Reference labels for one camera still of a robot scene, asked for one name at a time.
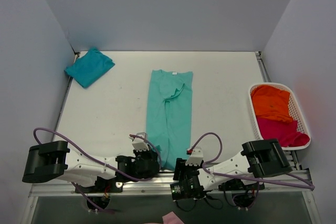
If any mint green t-shirt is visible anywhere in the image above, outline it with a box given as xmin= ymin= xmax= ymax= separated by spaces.
xmin=145 ymin=70 xmax=193 ymax=170

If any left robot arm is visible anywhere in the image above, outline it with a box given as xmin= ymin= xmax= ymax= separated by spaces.
xmin=22 ymin=141 xmax=160 ymax=192

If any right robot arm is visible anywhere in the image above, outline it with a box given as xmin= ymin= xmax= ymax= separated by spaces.
xmin=170 ymin=138 xmax=292 ymax=201

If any pink cloth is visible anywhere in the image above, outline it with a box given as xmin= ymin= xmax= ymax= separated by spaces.
xmin=162 ymin=212 xmax=184 ymax=224

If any folded teal t-shirt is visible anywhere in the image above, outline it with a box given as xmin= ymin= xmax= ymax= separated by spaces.
xmin=65 ymin=48 xmax=115 ymax=89

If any magenta t-shirt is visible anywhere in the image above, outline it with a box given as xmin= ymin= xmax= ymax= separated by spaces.
xmin=257 ymin=117 xmax=310 ymax=147

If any orange t-shirt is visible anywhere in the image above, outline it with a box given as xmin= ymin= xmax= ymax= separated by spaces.
xmin=250 ymin=84 xmax=293 ymax=123

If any white plastic laundry basket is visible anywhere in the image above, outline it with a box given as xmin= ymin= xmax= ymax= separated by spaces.
xmin=248 ymin=82 xmax=311 ymax=151

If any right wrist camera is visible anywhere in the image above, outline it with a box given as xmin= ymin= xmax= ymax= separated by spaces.
xmin=185 ymin=147 xmax=204 ymax=167

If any black thin cable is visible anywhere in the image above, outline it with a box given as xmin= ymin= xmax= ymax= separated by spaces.
xmin=174 ymin=195 xmax=224 ymax=211

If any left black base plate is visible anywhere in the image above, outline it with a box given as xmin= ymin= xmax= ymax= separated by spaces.
xmin=75 ymin=177 xmax=123 ymax=194

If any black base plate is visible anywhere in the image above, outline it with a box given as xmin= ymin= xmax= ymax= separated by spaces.
xmin=218 ymin=179 xmax=265 ymax=191
xmin=75 ymin=177 xmax=123 ymax=194

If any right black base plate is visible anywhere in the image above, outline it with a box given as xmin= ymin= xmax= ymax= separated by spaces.
xmin=218 ymin=179 xmax=265 ymax=191

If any aluminium rail frame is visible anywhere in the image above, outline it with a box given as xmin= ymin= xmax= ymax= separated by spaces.
xmin=20 ymin=50 xmax=323 ymax=224

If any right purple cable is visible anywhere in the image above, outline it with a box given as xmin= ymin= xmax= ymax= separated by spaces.
xmin=187 ymin=132 xmax=316 ymax=206

